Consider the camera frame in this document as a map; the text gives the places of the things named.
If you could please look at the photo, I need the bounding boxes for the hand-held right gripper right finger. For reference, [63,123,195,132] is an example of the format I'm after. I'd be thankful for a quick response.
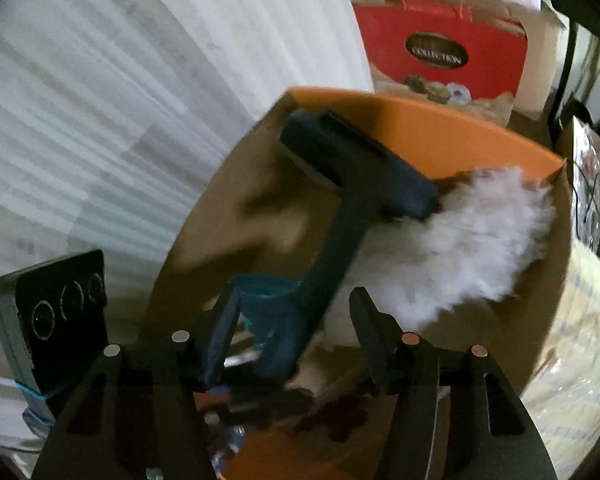
[349,287,558,480]

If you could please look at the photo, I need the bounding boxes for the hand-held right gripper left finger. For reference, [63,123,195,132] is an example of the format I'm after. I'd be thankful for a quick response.
[32,287,242,480]

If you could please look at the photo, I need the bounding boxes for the clear plastic bag with cable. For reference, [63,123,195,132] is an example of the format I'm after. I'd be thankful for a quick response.
[202,407,253,472]

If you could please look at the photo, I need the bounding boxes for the blue pet brush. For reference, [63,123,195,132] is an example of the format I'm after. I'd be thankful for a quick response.
[230,107,442,387]

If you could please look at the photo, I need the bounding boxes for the orange cardboard box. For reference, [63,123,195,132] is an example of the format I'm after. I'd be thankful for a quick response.
[144,85,569,480]

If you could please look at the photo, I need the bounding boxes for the red cardboard boxes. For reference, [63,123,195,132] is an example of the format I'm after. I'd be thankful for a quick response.
[352,0,529,107]

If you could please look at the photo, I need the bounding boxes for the black stand pole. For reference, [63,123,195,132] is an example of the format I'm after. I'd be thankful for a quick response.
[559,22,582,107]

